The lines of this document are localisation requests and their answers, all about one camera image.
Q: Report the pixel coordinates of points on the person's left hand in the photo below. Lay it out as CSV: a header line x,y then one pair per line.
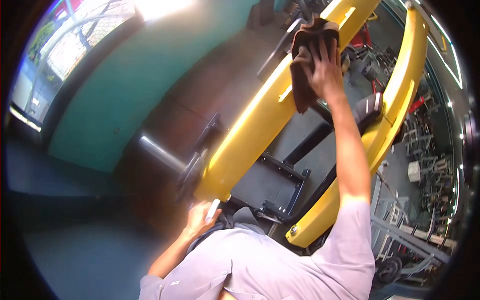
x,y
197,221

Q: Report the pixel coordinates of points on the person's right hand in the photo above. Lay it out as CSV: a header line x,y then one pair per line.
x,y
326,78

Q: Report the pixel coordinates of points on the person's left fingers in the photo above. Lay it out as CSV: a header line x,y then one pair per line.
x,y
215,222

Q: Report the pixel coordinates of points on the person's right fingers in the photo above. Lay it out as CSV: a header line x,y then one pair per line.
x,y
323,48

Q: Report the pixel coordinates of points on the small white bottle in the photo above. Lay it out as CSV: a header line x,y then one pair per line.
x,y
212,208

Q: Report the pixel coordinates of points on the brown cleaning cloth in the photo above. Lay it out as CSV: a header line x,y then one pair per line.
x,y
300,75

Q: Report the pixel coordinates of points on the person's body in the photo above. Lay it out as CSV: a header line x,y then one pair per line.
x,y
270,266

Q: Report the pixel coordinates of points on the black padded seat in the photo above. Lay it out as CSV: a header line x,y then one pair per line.
x,y
369,110

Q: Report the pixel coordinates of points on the yellow gym machine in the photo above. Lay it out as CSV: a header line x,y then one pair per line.
x,y
255,123

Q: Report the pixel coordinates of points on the gym equipment racks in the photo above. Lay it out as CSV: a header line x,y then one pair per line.
x,y
423,195

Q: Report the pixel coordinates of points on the large window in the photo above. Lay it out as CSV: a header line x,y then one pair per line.
x,y
71,48

